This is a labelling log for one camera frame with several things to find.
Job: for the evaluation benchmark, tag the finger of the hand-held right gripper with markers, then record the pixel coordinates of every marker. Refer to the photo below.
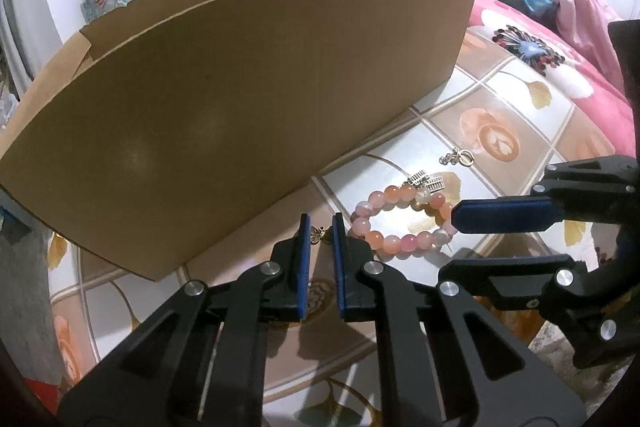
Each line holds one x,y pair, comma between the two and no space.
500,214
500,277

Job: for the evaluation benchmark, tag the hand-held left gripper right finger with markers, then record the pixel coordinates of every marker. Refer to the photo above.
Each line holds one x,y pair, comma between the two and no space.
340,272

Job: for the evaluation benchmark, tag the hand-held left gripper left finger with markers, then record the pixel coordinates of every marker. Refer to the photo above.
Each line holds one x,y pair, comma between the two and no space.
304,272

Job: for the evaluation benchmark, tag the silver fan charm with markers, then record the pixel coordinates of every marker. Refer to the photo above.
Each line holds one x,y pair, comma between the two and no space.
432,182

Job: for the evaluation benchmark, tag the brown cardboard box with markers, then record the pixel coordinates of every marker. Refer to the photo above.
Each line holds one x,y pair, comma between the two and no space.
225,107

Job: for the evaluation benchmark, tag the pink floral blanket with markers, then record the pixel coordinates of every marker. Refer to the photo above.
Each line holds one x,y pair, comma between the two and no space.
575,77

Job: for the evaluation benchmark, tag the light pink cloth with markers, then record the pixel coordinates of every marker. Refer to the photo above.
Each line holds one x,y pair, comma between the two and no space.
585,12

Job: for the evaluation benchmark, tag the tile print tablecloth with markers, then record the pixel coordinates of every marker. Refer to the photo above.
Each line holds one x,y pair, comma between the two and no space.
500,107

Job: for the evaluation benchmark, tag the white curtain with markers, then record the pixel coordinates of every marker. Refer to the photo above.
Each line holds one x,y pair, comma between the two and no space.
15,37

